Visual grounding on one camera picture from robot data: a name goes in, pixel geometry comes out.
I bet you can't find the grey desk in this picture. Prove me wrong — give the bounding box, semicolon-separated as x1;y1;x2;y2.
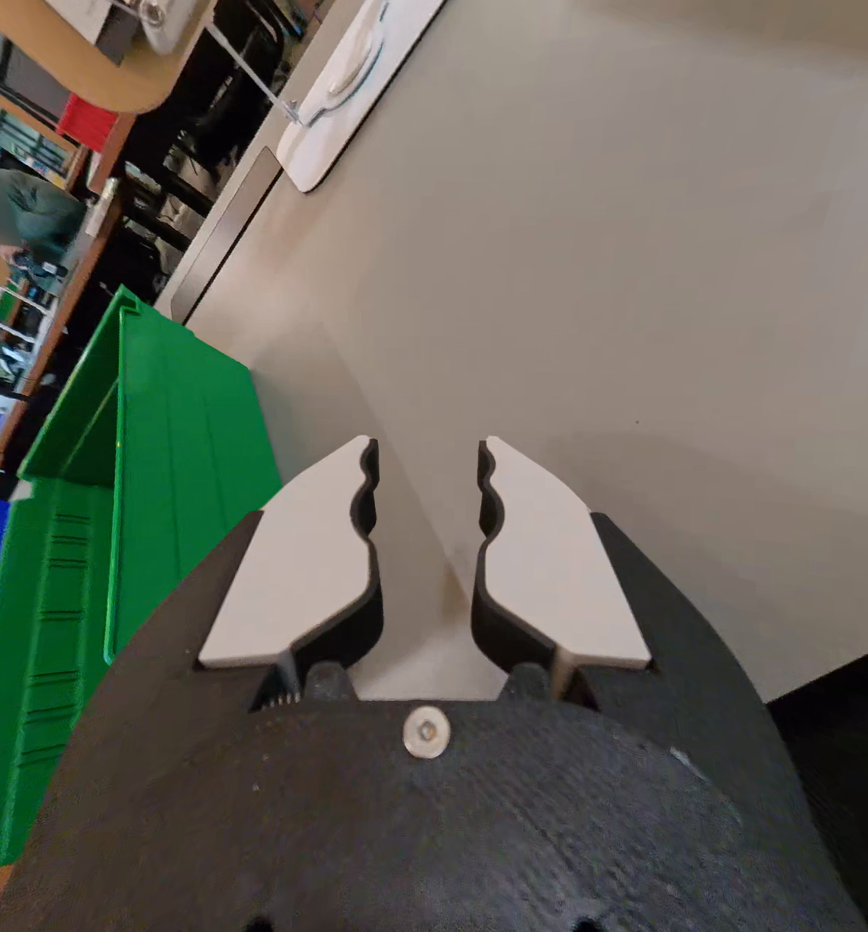
153;0;868;703

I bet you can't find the green plastic bin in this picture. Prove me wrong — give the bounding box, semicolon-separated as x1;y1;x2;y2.
0;284;284;871

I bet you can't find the person's black sweater torso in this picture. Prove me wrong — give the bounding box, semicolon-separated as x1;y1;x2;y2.
765;641;868;932

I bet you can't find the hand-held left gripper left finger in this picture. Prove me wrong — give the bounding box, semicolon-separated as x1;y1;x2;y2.
197;435;385;696

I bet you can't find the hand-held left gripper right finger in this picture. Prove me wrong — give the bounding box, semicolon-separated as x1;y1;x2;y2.
470;435;655;701

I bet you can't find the wooden divider panel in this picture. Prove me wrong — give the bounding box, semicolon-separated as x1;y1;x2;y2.
22;0;209;114

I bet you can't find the red plastic bin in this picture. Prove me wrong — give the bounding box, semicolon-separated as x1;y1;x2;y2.
57;95;118;154

